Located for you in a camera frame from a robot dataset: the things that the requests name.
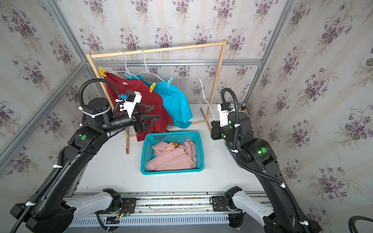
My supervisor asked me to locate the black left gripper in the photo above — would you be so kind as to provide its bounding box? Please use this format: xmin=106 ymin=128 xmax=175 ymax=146
xmin=98 ymin=101 xmax=159 ymax=135

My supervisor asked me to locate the pink t-shirt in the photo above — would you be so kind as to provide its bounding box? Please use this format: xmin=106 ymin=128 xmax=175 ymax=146
xmin=146 ymin=139 xmax=197 ymax=171

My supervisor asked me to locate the white wire hanger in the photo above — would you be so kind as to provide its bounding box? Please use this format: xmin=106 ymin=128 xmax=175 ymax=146
xmin=198 ymin=78 xmax=216 ymax=120

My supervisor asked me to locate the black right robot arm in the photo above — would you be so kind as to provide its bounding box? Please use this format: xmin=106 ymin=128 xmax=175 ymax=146
xmin=211 ymin=88 xmax=321 ymax=233

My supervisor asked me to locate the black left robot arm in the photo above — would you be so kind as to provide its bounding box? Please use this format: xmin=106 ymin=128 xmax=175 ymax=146
xmin=10 ymin=79 xmax=159 ymax=233

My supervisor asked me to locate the white hanger under turquoise shirt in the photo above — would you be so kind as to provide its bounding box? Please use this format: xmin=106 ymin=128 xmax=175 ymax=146
xmin=136 ymin=49 xmax=164 ymax=82

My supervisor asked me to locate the white hanger under red shirt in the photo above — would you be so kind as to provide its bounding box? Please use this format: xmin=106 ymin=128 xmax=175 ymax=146
xmin=110 ymin=51 xmax=139 ymax=80

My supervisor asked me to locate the dark teal plastic tub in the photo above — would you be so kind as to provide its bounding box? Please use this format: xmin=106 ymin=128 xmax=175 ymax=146
xmin=224 ymin=141 xmax=233 ymax=152

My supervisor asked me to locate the wooden clothes rack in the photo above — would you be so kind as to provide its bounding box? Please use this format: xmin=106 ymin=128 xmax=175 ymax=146
xmin=86 ymin=39 xmax=228 ymax=155

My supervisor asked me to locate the dark red t-shirt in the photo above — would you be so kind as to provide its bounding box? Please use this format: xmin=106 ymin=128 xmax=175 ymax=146
xmin=104 ymin=72 xmax=173 ymax=141

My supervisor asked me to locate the yellow clothespin right on red shirt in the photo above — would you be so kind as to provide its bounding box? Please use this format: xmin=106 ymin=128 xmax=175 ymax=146
xmin=149 ymin=83 xmax=156 ymax=93

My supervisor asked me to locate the yellow clothespin on red shirt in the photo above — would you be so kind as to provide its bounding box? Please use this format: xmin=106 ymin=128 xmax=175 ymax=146
xmin=149 ymin=83 xmax=156 ymax=93
xmin=99 ymin=67 xmax=107 ymax=77

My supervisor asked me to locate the turquoise t-shirt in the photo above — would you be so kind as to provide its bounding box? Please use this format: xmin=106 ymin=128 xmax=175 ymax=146
xmin=138 ymin=76 xmax=193 ymax=129

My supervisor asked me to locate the teal plastic laundry basket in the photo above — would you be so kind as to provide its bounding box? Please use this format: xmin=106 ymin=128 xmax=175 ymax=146
xmin=140 ymin=131 xmax=205 ymax=175

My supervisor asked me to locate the light blue clothespin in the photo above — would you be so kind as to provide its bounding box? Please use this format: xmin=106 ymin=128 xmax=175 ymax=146
xmin=167 ymin=77 xmax=173 ymax=87
xmin=124 ymin=73 xmax=132 ymax=80

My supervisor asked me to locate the yellow clothespin left on red shirt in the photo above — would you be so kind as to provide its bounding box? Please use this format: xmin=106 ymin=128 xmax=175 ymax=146
xmin=99 ymin=67 xmax=107 ymax=77

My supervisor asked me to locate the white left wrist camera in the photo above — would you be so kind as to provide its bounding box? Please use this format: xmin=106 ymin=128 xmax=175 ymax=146
xmin=115 ymin=89 xmax=142 ymax=118

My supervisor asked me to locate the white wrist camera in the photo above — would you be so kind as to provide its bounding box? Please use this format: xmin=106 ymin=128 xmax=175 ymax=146
xmin=218 ymin=103 xmax=235 ymax=127
xmin=115 ymin=89 xmax=142 ymax=118

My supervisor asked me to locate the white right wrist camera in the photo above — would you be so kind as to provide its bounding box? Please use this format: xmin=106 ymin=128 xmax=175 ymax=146
xmin=218 ymin=103 xmax=235 ymax=127

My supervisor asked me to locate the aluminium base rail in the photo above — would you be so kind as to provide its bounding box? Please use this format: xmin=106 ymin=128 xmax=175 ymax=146
xmin=70 ymin=192 xmax=243 ymax=228

